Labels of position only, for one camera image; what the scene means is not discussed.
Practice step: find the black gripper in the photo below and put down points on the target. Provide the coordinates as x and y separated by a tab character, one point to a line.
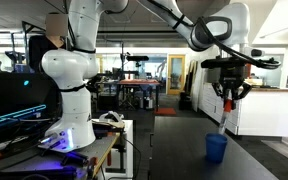
228	73

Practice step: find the orange capped marker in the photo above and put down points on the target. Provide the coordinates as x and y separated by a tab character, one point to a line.
226	111

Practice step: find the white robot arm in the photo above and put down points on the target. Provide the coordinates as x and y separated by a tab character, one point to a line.
69	69

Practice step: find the blue plastic cup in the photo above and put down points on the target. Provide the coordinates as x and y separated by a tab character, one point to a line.
215	147

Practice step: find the white drawer cabinet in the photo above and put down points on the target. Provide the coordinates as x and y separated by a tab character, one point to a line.
263	112

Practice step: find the yellow framed door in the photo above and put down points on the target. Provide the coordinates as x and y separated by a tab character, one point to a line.
175	74

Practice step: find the red floor mat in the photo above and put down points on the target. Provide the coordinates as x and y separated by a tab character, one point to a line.
165	111

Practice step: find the red topped workbench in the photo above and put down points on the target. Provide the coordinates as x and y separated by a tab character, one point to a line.
149	88

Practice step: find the white headset device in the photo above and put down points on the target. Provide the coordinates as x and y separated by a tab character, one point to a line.
111	116

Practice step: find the person in black shirt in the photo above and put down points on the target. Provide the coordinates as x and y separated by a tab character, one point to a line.
54	38

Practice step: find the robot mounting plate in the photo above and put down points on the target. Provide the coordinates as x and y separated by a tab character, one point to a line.
82	164

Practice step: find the black computer monitor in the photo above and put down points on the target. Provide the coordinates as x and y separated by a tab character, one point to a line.
24	94

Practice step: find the white pedestal stand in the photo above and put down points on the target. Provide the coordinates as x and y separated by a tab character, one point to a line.
121	167

